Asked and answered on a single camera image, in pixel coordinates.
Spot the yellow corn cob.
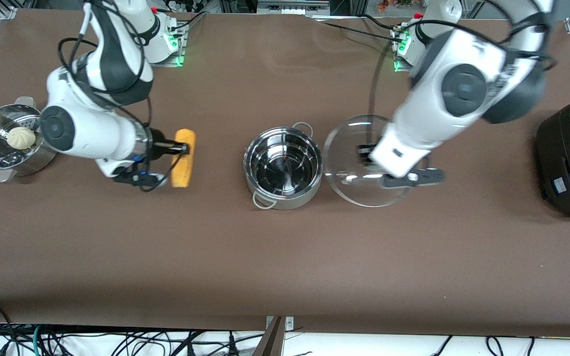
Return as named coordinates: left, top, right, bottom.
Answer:
left=171, top=129, right=197, bottom=189

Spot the glass pot lid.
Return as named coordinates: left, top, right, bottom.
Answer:
left=323, top=114, right=415, bottom=208

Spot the stainless steel pot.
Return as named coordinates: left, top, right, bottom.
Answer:
left=243, top=122, right=324, bottom=211

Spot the brown table mat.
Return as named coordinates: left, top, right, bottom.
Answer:
left=0, top=7, right=570, bottom=338

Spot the white steamed bun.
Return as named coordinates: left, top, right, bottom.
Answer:
left=7, top=127, right=37, bottom=150

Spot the grey power strip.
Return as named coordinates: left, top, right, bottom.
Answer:
left=257, top=0, right=331, bottom=16

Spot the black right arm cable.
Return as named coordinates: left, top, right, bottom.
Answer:
left=57, top=0, right=153, bottom=125

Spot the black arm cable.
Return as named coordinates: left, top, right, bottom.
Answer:
left=57, top=0, right=153, bottom=125
left=368, top=12, right=559, bottom=146

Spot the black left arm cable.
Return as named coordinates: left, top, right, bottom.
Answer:
left=368, top=12, right=559, bottom=146

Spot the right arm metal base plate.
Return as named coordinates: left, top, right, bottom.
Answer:
left=146, top=20, right=187, bottom=68

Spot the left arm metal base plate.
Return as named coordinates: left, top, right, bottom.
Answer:
left=392, top=25, right=417, bottom=73

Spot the black base power cable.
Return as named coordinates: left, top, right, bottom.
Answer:
left=315, top=14, right=405, bottom=41

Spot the metal table edge bracket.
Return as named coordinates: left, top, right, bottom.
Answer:
left=252, top=315, right=295, bottom=356

